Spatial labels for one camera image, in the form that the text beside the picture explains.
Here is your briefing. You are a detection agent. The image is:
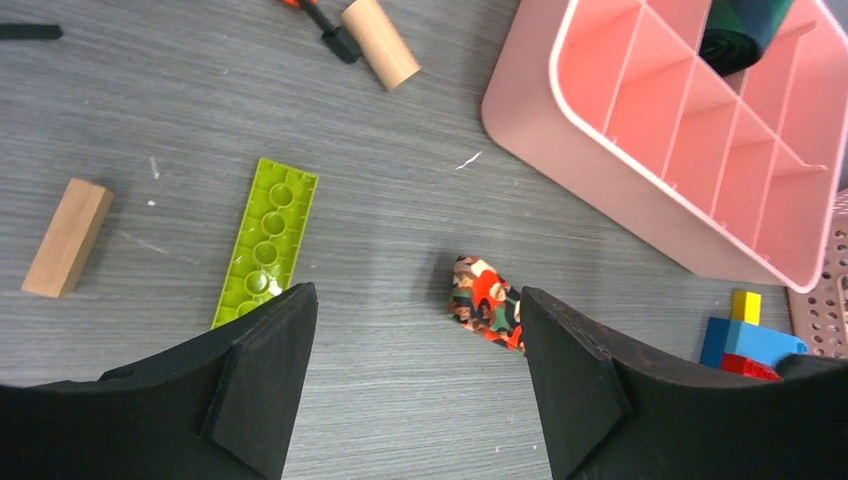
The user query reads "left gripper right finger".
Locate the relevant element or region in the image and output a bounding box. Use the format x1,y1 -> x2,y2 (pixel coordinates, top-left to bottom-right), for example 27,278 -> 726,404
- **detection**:
521,287 -> 847,479

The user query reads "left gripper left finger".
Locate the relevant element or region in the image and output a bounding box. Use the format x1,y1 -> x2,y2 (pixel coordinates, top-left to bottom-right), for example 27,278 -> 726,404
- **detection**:
1,283 -> 318,479

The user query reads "floral patterned necktie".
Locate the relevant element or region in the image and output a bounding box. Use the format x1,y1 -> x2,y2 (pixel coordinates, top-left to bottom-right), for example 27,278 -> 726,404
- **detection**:
448,256 -> 525,355

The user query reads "red toy brick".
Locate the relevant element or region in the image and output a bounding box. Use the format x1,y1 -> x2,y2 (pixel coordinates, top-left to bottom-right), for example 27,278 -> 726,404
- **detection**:
720,353 -> 782,381

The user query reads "blue toy brick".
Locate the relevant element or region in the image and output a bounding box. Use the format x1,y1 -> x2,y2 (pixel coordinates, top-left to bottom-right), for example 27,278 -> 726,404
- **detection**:
699,317 -> 809,368

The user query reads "yellow small block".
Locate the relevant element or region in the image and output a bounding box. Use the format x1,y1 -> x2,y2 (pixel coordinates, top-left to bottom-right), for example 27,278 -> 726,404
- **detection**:
730,290 -> 762,325

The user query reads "lime green building plate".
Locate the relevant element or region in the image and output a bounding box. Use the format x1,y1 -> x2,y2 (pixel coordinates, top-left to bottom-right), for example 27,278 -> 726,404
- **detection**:
211,158 -> 319,329

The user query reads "small wooden rectangular block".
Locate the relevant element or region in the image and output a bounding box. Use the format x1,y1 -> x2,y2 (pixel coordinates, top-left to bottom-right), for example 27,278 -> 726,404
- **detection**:
21,178 -> 113,298

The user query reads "pink perforated basket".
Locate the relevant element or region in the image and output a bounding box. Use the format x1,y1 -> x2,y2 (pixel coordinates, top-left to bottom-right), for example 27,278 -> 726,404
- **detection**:
787,189 -> 847,360

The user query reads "pink divided organizer tray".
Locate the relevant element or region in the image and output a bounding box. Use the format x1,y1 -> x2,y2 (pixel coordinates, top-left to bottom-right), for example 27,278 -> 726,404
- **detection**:
481,1 -> 847,293

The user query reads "black microphone with tripod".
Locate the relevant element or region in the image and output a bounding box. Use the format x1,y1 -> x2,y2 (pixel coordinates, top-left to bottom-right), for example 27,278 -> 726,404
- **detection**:
1,1 -> 362,64

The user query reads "wooden cylinder block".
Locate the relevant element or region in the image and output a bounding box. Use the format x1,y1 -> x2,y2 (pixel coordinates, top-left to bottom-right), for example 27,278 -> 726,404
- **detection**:
341,0 -> 421,91

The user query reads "dark green rolled tie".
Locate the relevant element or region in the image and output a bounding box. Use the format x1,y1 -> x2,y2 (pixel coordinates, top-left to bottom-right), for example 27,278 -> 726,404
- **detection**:
699,0 -> 794,77

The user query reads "small orange block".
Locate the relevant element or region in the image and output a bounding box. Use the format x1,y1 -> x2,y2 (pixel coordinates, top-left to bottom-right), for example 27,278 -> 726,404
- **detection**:
282,0 -> 317,8

